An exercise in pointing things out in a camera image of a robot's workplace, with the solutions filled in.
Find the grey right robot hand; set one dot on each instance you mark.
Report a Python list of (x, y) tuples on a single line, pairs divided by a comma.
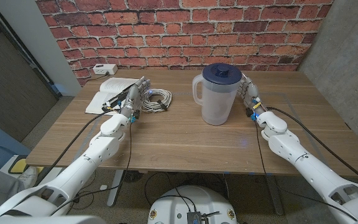
[(252, 91)]

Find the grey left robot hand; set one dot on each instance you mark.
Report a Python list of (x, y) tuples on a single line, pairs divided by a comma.
[(131, 99)]

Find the black stapler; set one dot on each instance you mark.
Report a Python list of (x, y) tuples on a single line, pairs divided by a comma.
[(118, 99)]

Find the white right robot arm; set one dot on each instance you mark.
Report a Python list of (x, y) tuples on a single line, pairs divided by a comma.
[(315, 168)]

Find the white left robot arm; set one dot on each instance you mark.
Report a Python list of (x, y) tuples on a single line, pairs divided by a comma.
[(82, 165)]

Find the open paperback book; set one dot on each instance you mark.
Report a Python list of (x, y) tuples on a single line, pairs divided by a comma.
[(113, 84)]

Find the clear pitcher with blue lid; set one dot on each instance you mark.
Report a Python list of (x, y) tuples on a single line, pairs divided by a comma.
[(217, 96)]

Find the white power strip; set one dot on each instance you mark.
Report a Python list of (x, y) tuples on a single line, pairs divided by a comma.
[(105, 69)]

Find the red brick printed backdrop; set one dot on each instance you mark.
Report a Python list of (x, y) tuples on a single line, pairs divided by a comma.
[(182, 34)]

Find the white table leg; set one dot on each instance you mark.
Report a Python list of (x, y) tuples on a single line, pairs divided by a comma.
[(115, 188)]

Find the small white floor adapter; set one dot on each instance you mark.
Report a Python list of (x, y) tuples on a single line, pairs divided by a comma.
[(103, 187)]

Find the grey table leg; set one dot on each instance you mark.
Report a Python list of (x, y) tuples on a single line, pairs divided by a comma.
[(274, 196)]

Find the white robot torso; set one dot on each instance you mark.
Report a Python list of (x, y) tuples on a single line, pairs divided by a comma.
[(194, 199)]

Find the dark wooden door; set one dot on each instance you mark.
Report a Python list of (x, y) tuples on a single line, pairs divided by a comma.
[(8, 87)]

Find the white sneaker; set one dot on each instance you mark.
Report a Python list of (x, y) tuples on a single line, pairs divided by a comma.
[(28, 178)]

